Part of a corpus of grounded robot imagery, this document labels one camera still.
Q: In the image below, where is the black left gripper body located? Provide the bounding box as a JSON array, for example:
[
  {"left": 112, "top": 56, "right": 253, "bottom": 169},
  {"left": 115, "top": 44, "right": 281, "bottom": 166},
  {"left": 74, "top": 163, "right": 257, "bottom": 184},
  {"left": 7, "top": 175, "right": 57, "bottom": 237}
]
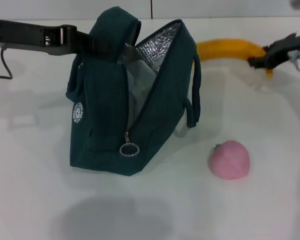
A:
[{"left": 0, "top": 19, "right": 77, "bottom": 56}]

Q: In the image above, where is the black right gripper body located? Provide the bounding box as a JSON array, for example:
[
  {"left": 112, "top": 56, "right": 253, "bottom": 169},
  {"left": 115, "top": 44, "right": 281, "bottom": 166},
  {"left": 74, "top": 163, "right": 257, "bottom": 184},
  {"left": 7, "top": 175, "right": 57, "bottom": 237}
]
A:
[{"left": 286, "top": 33, "right": 300, "bottom": 57}]

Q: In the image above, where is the yellow banana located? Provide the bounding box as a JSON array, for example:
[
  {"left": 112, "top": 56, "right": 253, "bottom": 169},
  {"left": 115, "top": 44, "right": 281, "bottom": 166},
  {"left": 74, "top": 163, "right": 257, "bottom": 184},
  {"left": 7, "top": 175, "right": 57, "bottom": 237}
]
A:
[{"left": 196, "top": 38, "right": 274, "bottom": 78}]

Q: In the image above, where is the clear plastic blue-rimmed food container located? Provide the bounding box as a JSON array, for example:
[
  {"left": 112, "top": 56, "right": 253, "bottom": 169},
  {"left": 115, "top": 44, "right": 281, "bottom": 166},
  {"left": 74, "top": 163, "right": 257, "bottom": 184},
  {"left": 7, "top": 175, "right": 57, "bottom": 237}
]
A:
[{"left": 126, "top": 59, "right": 158, "bottom": 126}]

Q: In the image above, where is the dark teal insulated lunch bag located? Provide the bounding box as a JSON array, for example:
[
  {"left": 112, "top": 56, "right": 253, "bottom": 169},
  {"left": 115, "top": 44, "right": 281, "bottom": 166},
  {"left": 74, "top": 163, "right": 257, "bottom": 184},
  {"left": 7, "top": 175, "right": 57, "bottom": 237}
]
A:
[{"left": 65, "top": 6, "right": 203, "bottom": 177}]

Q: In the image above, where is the pink peach toy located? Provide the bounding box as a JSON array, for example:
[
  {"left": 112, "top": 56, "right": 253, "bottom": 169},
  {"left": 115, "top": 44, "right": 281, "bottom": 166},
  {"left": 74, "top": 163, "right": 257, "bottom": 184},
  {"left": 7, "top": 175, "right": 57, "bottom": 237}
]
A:
[{"left": 207, "top": 139, "right": 251, "bottom": 180}]

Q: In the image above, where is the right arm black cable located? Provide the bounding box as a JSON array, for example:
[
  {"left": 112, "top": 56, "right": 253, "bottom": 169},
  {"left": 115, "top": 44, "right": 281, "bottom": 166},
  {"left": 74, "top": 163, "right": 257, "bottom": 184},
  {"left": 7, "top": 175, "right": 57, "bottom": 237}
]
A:
[{"left": 289, "top": 49, "right": 300, "bottom": 72}]

